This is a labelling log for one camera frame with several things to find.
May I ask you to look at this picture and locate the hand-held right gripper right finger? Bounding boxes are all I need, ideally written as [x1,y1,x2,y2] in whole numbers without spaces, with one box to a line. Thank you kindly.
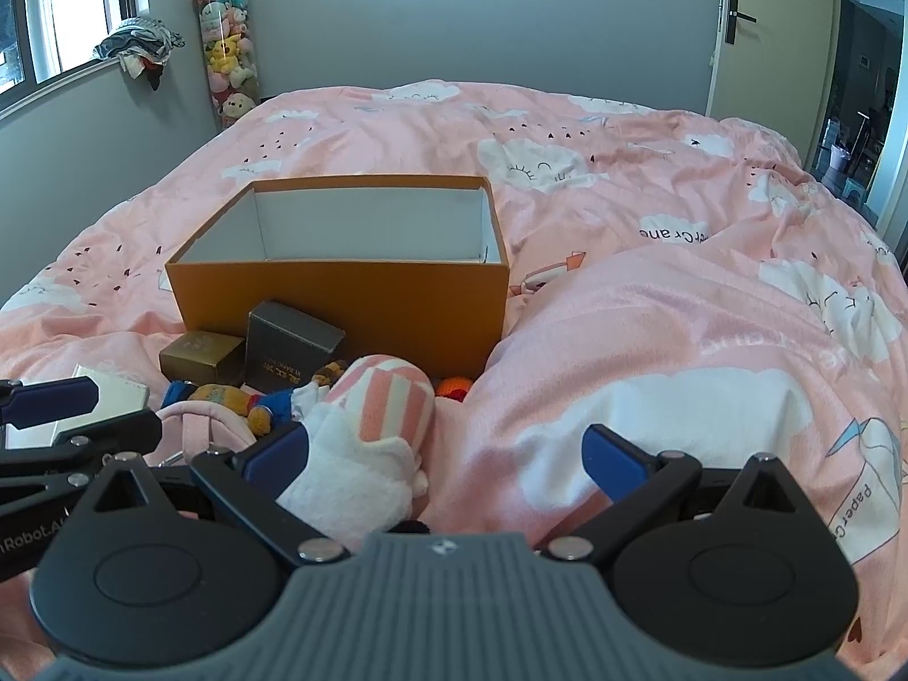
[537,424,817,563]

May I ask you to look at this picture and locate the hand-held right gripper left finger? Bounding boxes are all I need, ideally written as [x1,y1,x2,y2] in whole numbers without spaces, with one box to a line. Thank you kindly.
[78,424,352,569]

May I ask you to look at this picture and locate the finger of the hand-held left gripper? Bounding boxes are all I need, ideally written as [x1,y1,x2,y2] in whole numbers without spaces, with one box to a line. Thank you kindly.
[0,376,101,428]
[0,410,165,510]

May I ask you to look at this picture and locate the white box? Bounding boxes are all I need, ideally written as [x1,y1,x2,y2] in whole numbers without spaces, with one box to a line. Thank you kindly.
[0,361,152,449]

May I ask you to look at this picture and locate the small pink bag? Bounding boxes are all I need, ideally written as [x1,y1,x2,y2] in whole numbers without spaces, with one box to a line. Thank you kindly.
[156,401,258,467]

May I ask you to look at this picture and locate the brown raccoon plush toy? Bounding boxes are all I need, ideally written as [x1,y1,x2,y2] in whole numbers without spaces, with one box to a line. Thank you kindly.
[165,360,350,439]

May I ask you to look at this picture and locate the white pink striped plush toy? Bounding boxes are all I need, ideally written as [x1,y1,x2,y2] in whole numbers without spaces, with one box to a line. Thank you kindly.
[273,355,436,535]

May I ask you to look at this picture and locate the dark grey gift box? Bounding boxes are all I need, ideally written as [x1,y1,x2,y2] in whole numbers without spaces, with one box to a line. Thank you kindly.
[245,300,347,396]

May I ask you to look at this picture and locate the gold brown gift box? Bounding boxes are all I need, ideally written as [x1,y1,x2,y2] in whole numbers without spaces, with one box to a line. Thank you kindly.
[159,330,247,388]

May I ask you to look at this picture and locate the orange cardboard box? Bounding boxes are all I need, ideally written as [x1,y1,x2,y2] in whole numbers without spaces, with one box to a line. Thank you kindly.
[165,175,512,379]

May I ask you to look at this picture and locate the pink printed blanket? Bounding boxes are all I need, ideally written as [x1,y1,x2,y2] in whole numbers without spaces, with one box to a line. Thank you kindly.
[0,78,908,657]

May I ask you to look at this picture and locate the pile of clothes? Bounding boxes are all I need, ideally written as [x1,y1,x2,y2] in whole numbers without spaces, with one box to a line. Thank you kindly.
[92,14,187,92]

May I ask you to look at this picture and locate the clear tube of plush toys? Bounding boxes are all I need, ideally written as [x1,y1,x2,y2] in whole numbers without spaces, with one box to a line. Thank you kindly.
[186,0,262,131]

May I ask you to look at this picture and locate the window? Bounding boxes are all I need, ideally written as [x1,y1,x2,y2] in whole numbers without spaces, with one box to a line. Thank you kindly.
[0,0,154,116]

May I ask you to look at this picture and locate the cream door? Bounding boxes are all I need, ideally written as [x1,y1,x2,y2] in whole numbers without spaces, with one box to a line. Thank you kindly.
[705,0,845,173]

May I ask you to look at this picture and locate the black door handle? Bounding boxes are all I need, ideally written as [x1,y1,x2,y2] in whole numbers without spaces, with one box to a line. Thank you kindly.
[718,0,758,51]

